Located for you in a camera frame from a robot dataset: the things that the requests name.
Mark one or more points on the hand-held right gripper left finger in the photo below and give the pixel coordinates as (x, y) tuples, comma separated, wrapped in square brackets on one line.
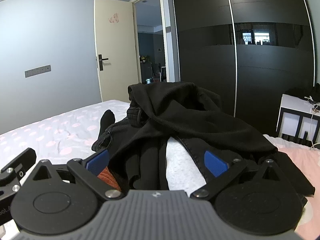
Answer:
[(97, 164)]

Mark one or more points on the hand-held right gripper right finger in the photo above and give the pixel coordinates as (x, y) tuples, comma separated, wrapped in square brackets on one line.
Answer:
[(215, 165)]

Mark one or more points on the black pants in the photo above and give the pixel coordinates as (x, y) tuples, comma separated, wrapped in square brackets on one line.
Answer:
[(190, 112)]

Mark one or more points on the orange knit cloth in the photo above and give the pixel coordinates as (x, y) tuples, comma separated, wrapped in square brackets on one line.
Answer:
[(108, 178)]

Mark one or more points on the white textured cloth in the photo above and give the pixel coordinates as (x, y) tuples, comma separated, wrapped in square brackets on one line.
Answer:
[(178, 167)]

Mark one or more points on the black sock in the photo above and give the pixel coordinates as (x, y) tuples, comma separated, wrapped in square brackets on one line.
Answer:
[(107, 121)]

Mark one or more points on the black denim garment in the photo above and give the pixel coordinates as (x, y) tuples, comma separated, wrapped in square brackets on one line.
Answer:
[(142, 165)]

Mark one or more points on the pink blanket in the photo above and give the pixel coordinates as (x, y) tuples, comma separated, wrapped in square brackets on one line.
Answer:
[(300, 165)]

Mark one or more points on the white nightstand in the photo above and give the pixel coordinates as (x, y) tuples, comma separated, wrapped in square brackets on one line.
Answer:
[(290, 120)]

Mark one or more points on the black sliding wardrobe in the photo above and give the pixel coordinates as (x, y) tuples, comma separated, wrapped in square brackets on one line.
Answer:
[(250, 67)]

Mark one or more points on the dark chair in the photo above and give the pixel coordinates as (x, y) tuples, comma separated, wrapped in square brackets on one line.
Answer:
[(156, 73)]

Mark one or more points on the cream door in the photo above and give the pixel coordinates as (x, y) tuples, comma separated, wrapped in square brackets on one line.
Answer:
[(115, 50)]

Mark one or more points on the grey wall switch panel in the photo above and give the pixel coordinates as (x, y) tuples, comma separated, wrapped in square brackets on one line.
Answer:
[(37, 71)]

